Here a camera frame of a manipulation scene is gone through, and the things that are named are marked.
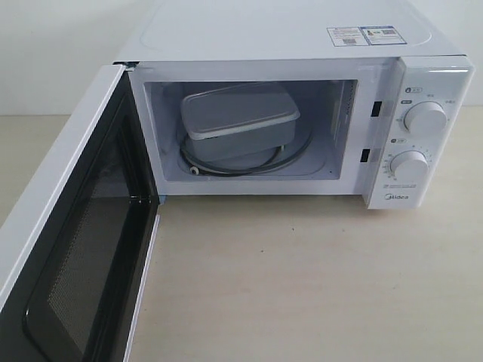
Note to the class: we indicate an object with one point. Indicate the white Midea microwave body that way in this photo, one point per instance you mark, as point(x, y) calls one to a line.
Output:
point(352, 100)

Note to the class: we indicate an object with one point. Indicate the white warning label sticker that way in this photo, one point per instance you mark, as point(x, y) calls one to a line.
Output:
point(347, 37)

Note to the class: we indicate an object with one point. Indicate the lower white timer knob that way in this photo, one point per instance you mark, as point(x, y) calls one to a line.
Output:
point(410, 165)

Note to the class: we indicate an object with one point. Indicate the white microwave door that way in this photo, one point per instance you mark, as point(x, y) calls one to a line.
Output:
point(75, 248)

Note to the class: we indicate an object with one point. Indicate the blue energy label sticker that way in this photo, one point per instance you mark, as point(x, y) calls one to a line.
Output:
point(382, 35)

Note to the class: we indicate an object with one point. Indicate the upper white power knob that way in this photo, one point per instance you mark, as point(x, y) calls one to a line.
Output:
point(425, 119)

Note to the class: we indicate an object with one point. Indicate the white plastic lidded container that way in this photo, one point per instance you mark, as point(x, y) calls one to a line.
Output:
point(239, 120)

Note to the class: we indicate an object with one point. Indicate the glass turntable plate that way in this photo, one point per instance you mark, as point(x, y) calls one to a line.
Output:
point(278, 159)

